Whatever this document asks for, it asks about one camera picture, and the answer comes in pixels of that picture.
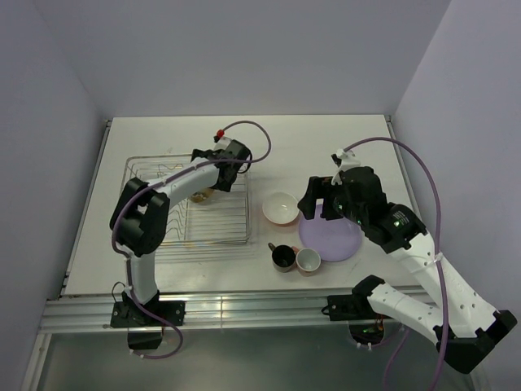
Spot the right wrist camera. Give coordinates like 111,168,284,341
331,148,361,186

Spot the orange bowl white inside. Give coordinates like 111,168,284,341
262,191,300,226

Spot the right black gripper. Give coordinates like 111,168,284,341
297,175,366,225

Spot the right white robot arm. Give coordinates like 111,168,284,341
298,167,517,374

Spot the pink mug white inside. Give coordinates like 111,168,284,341
290,246,322,276

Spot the wire dish rack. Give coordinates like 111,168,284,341
122,154,251,263

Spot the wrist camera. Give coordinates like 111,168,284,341
213,130,232,151
331,148,361,186

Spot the aluminium rail frame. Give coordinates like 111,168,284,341
40,287,467,331

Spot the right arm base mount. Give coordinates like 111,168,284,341
321,294,401,350

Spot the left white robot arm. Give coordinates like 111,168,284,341
109,138,252,325

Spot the purple plate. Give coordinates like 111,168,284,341
299,204,363,262

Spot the black mug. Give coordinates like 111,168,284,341
268,243,296,273

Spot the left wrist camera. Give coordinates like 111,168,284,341
213,130,232,151

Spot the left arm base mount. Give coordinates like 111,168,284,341
109,300,186,352

